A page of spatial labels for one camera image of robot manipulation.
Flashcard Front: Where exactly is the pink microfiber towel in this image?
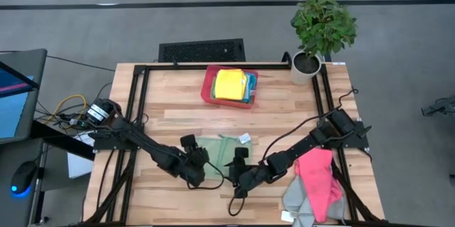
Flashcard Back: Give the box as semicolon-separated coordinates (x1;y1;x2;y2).
294;147;344;223

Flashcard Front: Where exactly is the laptop screen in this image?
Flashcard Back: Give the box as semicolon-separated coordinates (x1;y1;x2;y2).
0;48;48;146

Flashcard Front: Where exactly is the black left camera cable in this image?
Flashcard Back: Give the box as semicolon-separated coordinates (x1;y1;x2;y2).
184;161;226;191

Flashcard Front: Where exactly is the black computer mouse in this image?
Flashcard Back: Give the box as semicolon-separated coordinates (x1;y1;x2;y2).
9;160;38;198

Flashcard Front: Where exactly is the grey microfiber towel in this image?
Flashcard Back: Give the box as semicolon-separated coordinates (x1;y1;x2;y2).
280;175;348;227

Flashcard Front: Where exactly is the green leafy plant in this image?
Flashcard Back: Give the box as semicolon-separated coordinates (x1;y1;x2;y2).
290;0;358;58

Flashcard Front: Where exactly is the translucent pink plastic bin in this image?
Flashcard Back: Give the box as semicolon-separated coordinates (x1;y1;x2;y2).
200;64;259;110

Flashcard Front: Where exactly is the sage green microfiber towel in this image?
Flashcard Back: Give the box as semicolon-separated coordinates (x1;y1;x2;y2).
194;132;254;180

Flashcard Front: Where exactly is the dark grey side desk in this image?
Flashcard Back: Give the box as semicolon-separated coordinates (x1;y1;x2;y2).
0;120;96;227

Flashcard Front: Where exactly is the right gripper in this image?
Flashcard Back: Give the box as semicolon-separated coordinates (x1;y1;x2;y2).
224;147;282;199

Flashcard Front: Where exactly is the white plant pot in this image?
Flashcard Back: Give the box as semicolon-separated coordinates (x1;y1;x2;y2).
290;50;323;86

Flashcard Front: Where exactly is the thin black floor cable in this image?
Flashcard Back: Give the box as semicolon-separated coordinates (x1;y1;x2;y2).
0;51;117;73

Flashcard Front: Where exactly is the yellow cable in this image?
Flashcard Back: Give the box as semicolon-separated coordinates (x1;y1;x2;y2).
45;93;87;125

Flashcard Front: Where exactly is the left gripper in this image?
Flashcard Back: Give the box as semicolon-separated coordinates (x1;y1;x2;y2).
176;133;210;189

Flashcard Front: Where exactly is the yellow microfiber towel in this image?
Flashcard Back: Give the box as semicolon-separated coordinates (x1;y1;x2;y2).
214;68;248;101

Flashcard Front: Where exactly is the black metal stand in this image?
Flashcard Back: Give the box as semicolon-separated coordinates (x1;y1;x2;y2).
421;95;455;117

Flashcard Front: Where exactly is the white paper sheet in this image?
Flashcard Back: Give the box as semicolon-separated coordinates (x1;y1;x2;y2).
66;130;95;179

